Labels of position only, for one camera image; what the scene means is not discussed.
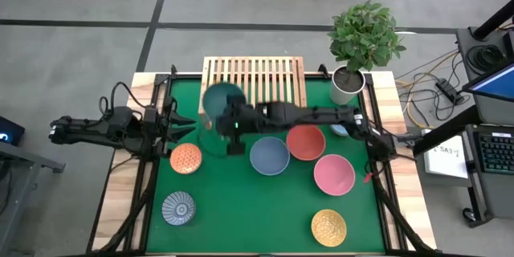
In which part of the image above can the green plant in white pot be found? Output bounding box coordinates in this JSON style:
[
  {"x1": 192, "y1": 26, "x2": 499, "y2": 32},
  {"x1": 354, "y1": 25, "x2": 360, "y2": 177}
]
[{"x1": 327, "y1": 0, "x2": 407, "y2": 106}]

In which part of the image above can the grey metal stand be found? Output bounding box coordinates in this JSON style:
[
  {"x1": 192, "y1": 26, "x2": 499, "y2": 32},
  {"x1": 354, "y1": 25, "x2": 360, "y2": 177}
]
[{"x1": 0, "y1": 140, "x2": 67, "y2": 257}]

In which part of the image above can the blue white striped bowl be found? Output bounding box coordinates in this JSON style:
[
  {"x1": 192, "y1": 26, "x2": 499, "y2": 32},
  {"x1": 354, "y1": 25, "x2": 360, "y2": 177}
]
[{"x1": 161, "y1": 190, "x2": 197, "y2": 226}]

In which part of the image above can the orange patterned bowl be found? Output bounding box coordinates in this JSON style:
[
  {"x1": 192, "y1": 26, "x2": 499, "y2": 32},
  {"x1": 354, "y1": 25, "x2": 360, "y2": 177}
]
[{"x1": 169, "y1": 142, "x2": 203, "y2": 175}]

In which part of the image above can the black power strip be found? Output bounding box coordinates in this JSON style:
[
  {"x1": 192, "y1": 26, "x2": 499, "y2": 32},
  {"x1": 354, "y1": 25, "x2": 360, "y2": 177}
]
[{"x1": 434, "y1": 77, "x2": 463, "y2": 106}]

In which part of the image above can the yellow patterned bowl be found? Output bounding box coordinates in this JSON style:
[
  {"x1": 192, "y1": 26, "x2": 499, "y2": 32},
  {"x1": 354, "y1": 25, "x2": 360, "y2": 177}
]
[{"x1": 310, "y1": 209, "x2": 348, "y2": 248}]

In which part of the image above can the yellow floor cable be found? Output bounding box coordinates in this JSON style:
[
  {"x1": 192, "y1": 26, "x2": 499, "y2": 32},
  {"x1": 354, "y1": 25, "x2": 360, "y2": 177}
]
[{"x1": 395, "y1": 50, "x2": 461, "y2": 129}]

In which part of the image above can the black backlit keyboard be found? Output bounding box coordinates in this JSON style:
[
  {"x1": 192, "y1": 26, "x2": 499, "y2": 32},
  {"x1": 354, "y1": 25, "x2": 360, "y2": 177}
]
[{"x1": 475, "y1": 130, "x2": 514, "y2": 176}]

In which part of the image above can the green table mat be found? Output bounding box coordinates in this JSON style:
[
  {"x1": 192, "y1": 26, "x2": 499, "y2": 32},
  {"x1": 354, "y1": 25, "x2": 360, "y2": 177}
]
[{"x1": 145, "y1": 78, "x2": 386, "y2": 254}]

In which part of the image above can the plain pink bowl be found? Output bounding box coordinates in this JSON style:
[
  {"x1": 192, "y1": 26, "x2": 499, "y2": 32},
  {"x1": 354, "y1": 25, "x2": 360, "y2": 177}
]
[{"x1": 313, "y1": 153, "x2": 357, "y2": 197}]

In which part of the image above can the white paper sheet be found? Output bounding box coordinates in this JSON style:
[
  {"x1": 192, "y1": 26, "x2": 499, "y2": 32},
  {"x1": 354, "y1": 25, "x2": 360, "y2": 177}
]
[{"x1": 422, "y1": 143, "x2": 470, "y2": 180}]

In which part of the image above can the grey equipment cart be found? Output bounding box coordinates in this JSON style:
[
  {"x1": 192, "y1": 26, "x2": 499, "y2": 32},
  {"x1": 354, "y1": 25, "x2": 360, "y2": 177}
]
[{"x1": 413, "y1": 26, "x2": 514, "y2": 228}]

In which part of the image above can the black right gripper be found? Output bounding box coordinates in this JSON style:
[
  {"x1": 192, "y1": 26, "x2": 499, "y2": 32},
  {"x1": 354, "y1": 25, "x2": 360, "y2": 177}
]
[{"x1": 215, "y1": 94, "x2": 264, "y2": 136}]

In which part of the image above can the coiled black cable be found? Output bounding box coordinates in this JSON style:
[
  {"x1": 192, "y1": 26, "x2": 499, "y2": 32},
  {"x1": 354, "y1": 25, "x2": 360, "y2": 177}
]
[{"x1": 467, "y1": 43, "x2": 506, "y2": 74}]

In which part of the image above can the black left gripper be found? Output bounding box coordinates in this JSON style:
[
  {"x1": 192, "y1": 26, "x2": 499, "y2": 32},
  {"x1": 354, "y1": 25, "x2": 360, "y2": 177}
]
[{"x1": 142, "y1": 95, "x2": 198, "y2": 158}]

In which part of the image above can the dark teal bowl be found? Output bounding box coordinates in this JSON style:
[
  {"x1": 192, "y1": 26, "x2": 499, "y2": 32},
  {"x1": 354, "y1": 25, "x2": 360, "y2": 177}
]
[{"x1": 202, "y1": 82, "x2": 247, "y2": 122}]

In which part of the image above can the black aluminium table frame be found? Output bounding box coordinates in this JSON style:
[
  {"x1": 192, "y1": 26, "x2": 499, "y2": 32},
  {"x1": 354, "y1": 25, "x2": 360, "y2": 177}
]
[{"x1": 86, "y1": 63, "x2": 439, "y2": 257}]

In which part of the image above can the light blue patterned bowl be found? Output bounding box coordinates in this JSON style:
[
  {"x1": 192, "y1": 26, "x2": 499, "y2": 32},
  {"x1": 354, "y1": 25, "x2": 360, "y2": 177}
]
[{"x1": 329, "y1": 123, "x2": 350, "y2": 138}]

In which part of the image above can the black pole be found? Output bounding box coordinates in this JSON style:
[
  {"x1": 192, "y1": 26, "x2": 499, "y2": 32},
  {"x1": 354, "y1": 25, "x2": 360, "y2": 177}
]
[{"x1": 472, "y1": 0, "x2": 514, "y2": 42}]

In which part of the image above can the wooden slatted shelf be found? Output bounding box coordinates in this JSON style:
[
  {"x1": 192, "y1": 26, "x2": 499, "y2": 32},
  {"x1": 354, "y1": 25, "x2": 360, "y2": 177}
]
[{"x1": 198, "y1": 55, "x2": 308, "y2": 130}]

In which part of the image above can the plain blue-grey bowl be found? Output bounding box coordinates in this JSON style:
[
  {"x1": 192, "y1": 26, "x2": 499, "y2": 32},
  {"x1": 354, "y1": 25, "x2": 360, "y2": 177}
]
[{"x1": 249, "y1": 136, "x2": 291, "y2": 177}]

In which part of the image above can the dark device with blue light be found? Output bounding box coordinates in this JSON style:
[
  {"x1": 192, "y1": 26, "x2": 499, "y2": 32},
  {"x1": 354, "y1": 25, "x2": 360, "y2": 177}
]
[{"x1": 0, "y1": 116, "x2": 27, "y2": 148}]

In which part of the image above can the plain red bowl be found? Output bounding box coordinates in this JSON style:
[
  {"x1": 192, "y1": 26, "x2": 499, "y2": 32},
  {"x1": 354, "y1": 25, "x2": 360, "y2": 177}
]
[{"x1": 286, "y1": 124, "x2": 327, "y2": 162}]

